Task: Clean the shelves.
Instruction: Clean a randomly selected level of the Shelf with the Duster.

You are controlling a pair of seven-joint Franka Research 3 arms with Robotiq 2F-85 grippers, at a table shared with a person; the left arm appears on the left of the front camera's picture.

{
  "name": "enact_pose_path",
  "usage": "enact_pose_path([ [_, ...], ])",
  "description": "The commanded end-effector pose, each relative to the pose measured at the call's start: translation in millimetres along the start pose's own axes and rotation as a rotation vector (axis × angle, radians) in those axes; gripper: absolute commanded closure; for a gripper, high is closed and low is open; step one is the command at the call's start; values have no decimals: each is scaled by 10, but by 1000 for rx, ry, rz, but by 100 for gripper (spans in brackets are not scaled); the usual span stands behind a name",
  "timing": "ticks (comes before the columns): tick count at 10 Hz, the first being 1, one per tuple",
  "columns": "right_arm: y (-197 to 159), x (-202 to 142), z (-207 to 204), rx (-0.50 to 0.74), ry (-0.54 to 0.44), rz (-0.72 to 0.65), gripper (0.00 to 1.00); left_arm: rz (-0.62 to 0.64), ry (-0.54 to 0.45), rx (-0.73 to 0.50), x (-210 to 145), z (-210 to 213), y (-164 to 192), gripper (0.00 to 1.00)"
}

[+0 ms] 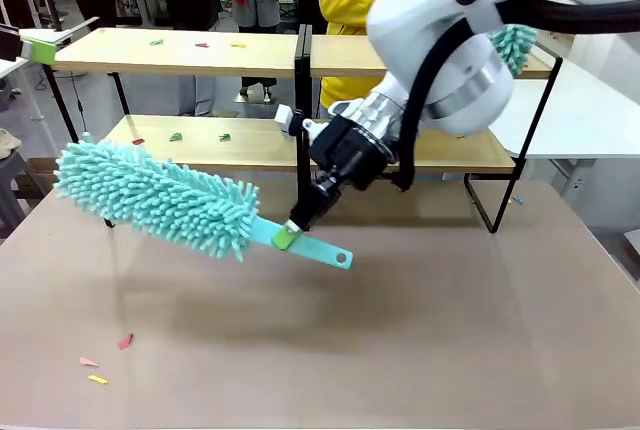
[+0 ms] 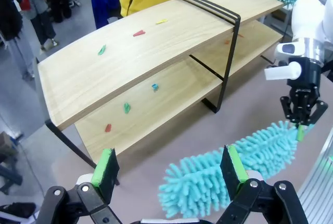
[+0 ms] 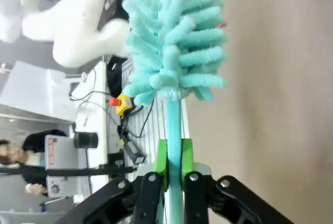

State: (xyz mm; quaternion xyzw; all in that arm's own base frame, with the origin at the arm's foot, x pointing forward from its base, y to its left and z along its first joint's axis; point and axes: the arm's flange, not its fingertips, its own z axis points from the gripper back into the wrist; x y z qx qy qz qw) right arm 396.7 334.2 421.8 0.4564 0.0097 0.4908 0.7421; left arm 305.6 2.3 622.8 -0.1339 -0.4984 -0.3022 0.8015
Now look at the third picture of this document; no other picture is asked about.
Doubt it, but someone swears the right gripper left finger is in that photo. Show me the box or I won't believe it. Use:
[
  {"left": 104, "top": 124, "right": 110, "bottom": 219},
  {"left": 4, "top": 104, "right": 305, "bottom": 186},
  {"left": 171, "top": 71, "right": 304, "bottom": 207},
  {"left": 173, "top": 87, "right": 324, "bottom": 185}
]
[{"left": 56, "top": 139, "right": 170, "bottom": 224}]

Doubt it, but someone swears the black handheld device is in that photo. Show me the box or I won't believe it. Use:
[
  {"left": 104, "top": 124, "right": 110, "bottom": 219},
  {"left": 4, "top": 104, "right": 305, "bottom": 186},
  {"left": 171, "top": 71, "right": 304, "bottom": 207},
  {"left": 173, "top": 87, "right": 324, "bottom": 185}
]
[{"left": 117, "top": 124, "right": 146, "bottom": 165}]

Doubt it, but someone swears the white cabinet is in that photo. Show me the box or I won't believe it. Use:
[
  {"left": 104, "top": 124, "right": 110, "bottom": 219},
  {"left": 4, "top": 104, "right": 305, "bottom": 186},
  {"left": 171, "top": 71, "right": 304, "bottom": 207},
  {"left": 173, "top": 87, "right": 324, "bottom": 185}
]
[{"left": 0, "top": 60, "right": 76, "bottom": 123}]

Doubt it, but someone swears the white control box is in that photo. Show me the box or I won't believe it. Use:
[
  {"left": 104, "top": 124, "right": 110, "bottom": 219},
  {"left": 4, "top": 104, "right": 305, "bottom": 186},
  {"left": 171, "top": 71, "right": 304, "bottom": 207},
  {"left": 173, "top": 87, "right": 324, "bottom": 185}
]
[{"left": 44, "top": 133, "right": 92, "bottom": 199}]

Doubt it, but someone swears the thin black cable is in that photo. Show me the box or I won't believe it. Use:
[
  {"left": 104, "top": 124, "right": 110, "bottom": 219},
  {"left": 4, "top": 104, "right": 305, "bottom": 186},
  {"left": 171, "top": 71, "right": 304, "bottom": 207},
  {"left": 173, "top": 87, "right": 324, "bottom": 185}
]
[{"left": 129, "top": 95, "right": 156, "bottom": 138}]

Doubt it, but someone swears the yellow emergency stop button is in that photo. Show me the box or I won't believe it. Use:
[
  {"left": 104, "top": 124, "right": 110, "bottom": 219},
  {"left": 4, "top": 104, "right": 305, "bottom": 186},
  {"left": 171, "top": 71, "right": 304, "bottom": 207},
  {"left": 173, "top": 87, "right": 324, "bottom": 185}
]
[{"left": 109, "top": 93, "right": 135, "bottom": 117}]

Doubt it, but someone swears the black cylinder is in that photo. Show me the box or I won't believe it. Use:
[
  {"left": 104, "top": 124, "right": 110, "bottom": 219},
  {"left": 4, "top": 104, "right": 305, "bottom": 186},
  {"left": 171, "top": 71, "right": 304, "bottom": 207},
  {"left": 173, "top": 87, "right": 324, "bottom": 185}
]
[{"left": 73, "top": 131, "right": 99, "bottom": 150}]

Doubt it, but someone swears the seated person in black top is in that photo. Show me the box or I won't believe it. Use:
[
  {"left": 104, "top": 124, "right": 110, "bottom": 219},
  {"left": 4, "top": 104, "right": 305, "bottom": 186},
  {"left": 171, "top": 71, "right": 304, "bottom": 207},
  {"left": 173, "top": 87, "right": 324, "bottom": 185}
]
[{"left": 0, "top": 129, "right": 70, "bottom": 196}]

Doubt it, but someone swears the long black strap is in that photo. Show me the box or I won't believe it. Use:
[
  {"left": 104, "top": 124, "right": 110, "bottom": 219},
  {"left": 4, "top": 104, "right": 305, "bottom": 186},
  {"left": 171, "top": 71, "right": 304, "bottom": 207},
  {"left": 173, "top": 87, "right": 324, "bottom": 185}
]
[{"left": 0, "top": 166, "right": 137, "bottom": 177}]

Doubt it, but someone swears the teal microfibre duster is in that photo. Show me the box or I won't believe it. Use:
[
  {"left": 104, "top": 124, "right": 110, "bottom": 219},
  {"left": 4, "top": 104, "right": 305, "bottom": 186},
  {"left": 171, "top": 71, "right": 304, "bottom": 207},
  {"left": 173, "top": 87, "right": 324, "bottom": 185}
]
[{"left": 121, "top": 0, "right": 230, "bottom": 224}]

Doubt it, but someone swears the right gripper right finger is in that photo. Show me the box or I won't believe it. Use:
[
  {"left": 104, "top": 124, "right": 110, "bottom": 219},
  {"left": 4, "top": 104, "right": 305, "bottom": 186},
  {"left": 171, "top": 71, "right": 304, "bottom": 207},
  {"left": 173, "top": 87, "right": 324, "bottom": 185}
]
[{"left": 181, "top": 138, "right": 295, "bottom": 224}]

